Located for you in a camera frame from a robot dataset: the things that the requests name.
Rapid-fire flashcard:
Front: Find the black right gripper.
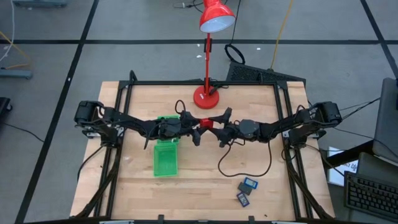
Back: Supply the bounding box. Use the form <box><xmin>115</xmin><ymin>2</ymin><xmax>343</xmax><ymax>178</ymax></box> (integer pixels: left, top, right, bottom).
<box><xmin>208</xmin><ymin>107</ymin><xmax>242</xmax><ymax>148</ymax></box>

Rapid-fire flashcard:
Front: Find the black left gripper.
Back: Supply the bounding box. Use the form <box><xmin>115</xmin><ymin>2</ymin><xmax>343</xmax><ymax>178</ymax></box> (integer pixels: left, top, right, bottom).
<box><xmin>180</xmin><ymin>110</ymin><xmax>208</xmax><ymax>147</ymax></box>

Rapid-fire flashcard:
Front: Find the blue pocket calculator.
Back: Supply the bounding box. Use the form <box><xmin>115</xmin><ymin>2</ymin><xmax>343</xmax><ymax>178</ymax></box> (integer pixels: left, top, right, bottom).
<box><xmin>243</xmin><ymin>176</ymin><xmax>259</xmax><ymax>190</ymax></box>

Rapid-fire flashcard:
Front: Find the dark grey pocket calculator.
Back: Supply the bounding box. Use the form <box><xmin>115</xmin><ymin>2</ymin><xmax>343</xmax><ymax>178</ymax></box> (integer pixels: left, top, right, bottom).
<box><xmin>237</xmin><ymin>182</ymin><xmax>253</xmax><ymax>196</ymax></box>

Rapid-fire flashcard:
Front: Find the navy pocket calculator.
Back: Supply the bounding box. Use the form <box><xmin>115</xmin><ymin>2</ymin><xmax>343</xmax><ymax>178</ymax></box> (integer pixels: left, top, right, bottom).
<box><xmin>236</xmin><ymin>192</ymin><xmax>251</xmax><ymax>208</ymax></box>

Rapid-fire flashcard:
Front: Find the red desk lamp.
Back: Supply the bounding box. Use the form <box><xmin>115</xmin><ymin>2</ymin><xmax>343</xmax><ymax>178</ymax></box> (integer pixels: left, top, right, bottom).
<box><xmin>193</xmin><ymin>0</ymin><xmax>236</xmax><ymax>110</ymax></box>

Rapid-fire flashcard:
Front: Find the black perforated metal panel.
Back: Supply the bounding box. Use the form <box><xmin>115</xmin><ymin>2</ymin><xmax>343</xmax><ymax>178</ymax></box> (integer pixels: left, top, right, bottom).
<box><xmin>226</xmin><ymin>61</ymin><xmax>307</xmax><ymax>86</ymax></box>

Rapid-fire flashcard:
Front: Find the white paper sheet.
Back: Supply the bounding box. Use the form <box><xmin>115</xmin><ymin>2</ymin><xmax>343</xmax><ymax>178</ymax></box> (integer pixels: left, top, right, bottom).
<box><xmin>326</xmin><ymin>146</ymin><xmax>359</xmax><ymax>187</ymax></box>

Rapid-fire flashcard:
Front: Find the black desk edge bar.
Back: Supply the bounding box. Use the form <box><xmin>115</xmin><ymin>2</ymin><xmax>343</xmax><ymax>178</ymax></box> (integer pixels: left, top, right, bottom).
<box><xmin>323</xmin><ymin>139</ymin><xmax>374</xmax><ymax>170</ymax></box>

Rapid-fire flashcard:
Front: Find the grey desktop box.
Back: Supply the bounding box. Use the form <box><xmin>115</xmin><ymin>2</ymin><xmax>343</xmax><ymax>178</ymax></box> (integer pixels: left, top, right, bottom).
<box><xmin>356</xmin><ymin>151</ymin><xmax>398</xmax><ymax>184</ymax></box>

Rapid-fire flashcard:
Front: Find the black computer keyboard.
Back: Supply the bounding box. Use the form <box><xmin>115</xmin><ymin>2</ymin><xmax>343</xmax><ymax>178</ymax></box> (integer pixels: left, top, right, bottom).
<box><xmin>343</xmin><ymin>170</ymin><xmax>398</xmax><ymax>222</ymax></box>

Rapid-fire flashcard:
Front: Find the grey computer monitor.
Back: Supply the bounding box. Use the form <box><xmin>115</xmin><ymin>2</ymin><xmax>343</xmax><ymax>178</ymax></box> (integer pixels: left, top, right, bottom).
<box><xmin>372</xmin><ymin>77</ymin><xmax>398</xmax><ymax>164</ymax></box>

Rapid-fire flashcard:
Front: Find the grey floor base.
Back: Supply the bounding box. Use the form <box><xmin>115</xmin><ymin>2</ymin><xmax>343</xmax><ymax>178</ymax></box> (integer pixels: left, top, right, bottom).
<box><xmin>12</xmin><ymin>0</ymin><xmax>68</xmax><ymax>9</ymax></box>
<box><xmin>0</xmin><ymin>68</ymin><xmax>34</xmax><ymax>80</ymax></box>

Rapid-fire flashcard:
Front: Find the black floor object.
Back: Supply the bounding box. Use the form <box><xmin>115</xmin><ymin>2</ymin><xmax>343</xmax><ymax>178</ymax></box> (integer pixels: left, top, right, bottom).
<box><xmin>0</xmin><ymin>96</ymin><xmax>13</xmax><ymax>114</ymax></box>

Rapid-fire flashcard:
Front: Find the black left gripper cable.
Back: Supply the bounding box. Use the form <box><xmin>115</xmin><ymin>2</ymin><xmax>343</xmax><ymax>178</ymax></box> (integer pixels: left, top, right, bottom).
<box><xmin>174</xmin><ymin>99</ymin><xmax>187</xmax><ymax>115</ymax></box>

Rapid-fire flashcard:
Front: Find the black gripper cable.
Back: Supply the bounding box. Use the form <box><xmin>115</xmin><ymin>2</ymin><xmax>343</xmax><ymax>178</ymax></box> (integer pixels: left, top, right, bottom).
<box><xmin>174</xmin><ymin>99</ymin><xmax>187</xmax><ymax>115</ymax></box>
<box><xmin>217</xmin><ymin>139</ymin><xmax>273</xmax><ymax>178</ymax></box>

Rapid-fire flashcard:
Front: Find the black lamp power cord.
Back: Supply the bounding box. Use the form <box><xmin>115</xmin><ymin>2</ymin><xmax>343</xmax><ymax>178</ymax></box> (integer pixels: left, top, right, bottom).
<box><xmin>208</xmin><ymin>79</ymin><xmax>230</xmax><ymax>96</ymax></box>

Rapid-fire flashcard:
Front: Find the black aluminium table frame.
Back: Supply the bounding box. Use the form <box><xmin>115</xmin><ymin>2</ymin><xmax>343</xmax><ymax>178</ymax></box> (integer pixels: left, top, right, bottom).
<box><xmin>74</xmin><ymin>70</ymin><xmax>335</xmax><ymax>224</ymax></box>

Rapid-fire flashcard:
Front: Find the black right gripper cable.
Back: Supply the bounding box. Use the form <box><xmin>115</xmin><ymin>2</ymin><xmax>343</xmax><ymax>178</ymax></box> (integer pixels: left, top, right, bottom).
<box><xmin>217</xmin><ymin>139</ymin><xmax>273</xmax><ymax>178</ymax></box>

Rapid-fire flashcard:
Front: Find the black coiled floor cable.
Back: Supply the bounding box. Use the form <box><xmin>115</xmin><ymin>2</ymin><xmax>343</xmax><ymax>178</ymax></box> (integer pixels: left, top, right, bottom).
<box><xmin>224</xmin><ymin>0</ymin><xmax>246</xmax><ymax>65</ymax></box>

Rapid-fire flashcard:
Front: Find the yellow hanging cable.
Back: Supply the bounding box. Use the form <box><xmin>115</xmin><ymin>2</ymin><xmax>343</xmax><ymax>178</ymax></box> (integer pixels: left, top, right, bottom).
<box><xmin>0</xmin><ymin>30</ymin><xmax>32</xmax><ymax>70</ymax></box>
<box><xmin>269</xmin><ymin>0</ymin><xmax>295</xmax><ymax>71</ymax></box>

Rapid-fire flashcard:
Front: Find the black cable with plug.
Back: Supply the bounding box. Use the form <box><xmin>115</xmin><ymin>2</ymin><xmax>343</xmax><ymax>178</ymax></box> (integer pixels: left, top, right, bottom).
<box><xmin>172</xmin><ymin>0</ymin><xmax>206</xmax><ymax>9</ymax></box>

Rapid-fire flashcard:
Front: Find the white floor cable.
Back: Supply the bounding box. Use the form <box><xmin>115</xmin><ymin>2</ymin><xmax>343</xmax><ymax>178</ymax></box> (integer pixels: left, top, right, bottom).
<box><xmin>0</xmin><ymin>0</ymin><xmax>16</xmax><ymax>63</ymax></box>

